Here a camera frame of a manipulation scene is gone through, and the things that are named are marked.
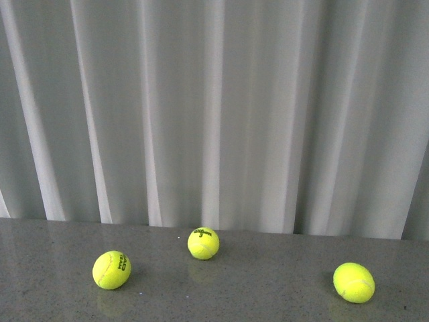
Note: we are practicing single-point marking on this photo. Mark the Wilson yellow tennis ball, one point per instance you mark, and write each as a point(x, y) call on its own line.
point(203, 243)

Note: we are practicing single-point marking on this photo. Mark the plain yellow tennis ball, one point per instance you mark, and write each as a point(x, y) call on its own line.
point(354, 283)

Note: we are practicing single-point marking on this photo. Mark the Head Team yellow tennis ball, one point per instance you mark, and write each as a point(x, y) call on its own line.
point(111, 270)

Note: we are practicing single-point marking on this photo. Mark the white pleated curtain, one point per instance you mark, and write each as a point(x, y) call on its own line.
point(306, 117)

